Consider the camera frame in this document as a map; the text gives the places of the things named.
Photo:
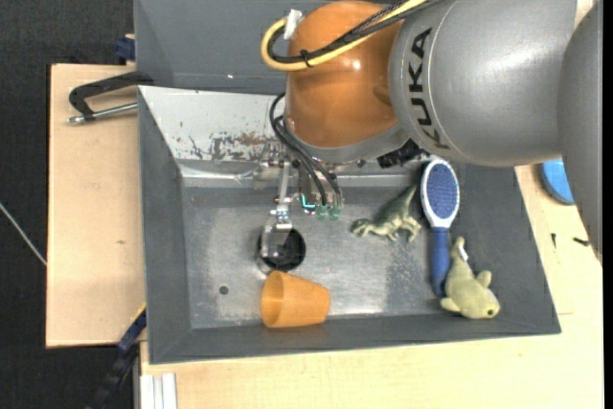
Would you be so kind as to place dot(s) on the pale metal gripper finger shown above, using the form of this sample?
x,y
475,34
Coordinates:
x,y
271,242
283,216

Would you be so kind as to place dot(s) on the black round disc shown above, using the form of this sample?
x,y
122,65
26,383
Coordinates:
x,y
293,249

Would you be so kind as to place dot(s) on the grey metal bin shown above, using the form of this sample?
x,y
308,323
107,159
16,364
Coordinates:
x,y
211,254

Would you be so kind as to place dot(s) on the orange plastic cup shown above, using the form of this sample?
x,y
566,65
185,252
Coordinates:
x,y
294,300

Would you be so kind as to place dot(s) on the green toy dinosaur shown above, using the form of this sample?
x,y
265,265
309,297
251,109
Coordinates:
x,y
393,215

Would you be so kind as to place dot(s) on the blue and white brush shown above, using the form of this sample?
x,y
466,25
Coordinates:
x,y
439,194

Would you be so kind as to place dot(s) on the pale wood flat board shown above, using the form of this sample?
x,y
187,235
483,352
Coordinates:
x,y
91,215

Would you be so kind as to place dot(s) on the yellow-green plush fish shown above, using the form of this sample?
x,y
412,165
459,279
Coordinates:
x,y
468,292

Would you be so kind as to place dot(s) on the blue round disc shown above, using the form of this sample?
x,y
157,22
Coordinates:
x,y
556,181

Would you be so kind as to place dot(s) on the black cylinder on white bracket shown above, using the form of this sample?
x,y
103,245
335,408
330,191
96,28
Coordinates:
x,y
398,156

